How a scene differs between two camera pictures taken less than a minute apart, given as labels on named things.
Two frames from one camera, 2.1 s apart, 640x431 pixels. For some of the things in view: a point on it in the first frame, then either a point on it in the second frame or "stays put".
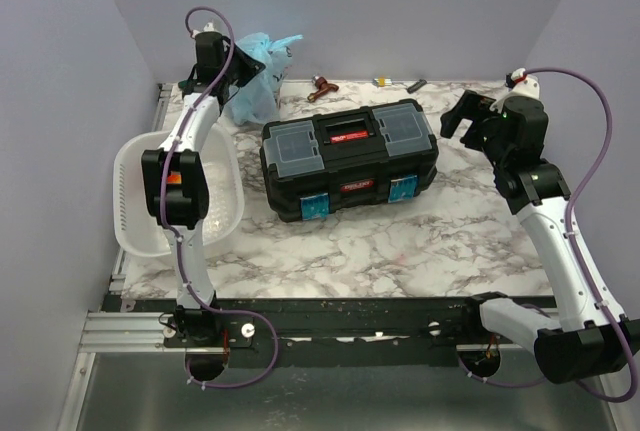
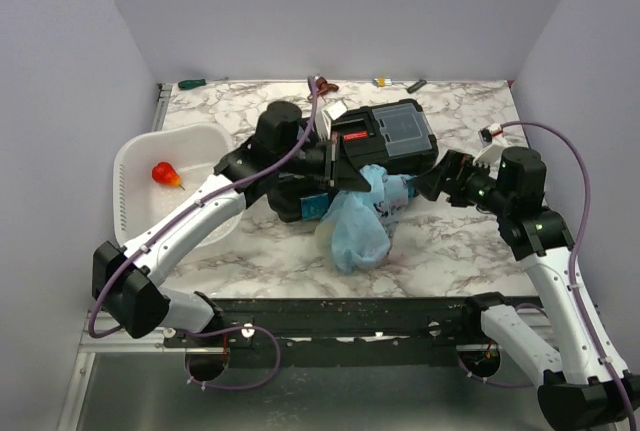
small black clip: (419, 84) stays put
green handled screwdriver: (187, 84) stays put
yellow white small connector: (382, 82) stays put
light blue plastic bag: (256, 101) -> (356, 227)
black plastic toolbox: (352, 156) stays put
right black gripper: (476, 106) -> (433, 181)
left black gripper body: (239, 71) -> (333, 157)
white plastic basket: (138, 230) stays put
